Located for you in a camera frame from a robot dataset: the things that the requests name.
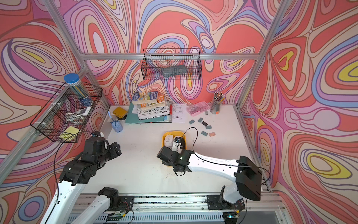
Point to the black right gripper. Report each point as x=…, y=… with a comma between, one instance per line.
x=165, y=163

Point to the white grey mouse in tray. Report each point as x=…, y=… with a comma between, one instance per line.
x=169, y=139

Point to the yellow storage tray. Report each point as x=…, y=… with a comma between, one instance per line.
x=175, y=140

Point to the black wire basket left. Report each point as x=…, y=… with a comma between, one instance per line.
x=66, y=110

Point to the yellow sticky notes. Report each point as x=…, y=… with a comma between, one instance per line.
x=69, y=134

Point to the metal mesh pencil cup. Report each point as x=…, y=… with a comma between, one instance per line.
x=218, y=99

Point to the green folder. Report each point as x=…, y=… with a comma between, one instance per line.
x=132, y=118

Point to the blue lid pencil jar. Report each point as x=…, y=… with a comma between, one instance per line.
x=78, y=88

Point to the black wire basket on wall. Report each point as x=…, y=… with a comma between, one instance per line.
x=171, y=64

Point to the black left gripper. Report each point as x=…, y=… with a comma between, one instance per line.
x=114, y=150

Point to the blue pen cup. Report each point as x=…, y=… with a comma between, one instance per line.
x=116, y=125

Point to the stack of magazines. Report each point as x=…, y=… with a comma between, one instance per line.
x=150, y=105

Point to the white paper sheet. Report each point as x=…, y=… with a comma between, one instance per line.
x=178, y=113

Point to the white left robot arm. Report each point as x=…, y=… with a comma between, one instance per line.
x=74, y=178

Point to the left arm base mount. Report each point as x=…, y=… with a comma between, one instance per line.
x=117, y=202

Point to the pink plastic box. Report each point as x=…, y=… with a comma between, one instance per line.
x=197, y=108

